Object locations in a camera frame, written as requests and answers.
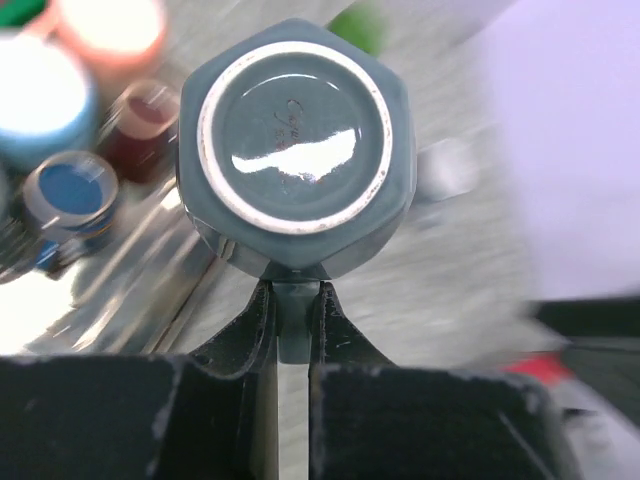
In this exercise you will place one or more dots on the white mug blue text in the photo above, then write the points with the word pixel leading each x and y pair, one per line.
pixel 445 169

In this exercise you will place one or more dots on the pink mug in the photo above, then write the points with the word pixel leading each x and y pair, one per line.
pixel 115 39

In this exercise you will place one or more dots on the dark blue mug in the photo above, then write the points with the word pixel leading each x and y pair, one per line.
pixel 70 201

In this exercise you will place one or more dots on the light blue white-bottom mug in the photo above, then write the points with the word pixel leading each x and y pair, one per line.
pixel 49 103

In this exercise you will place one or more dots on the green bell pepper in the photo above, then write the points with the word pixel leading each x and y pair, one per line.
pixel 362 25

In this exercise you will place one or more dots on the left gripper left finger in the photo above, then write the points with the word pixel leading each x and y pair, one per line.
pixel 209 414

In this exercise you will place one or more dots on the red box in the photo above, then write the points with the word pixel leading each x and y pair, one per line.
pixel 546 367

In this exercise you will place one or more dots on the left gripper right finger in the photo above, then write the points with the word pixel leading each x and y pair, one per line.
pixel 371 419

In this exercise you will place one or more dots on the maroon mug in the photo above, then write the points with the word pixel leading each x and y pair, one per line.
pixel 140 131

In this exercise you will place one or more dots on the steel tray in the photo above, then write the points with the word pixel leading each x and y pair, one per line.
pixel 135 295

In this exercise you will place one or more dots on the green plastic basket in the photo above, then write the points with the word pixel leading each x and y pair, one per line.
pixel 17 13

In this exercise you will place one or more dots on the grey blue faceted mug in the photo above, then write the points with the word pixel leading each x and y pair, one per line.
pixel 297 163

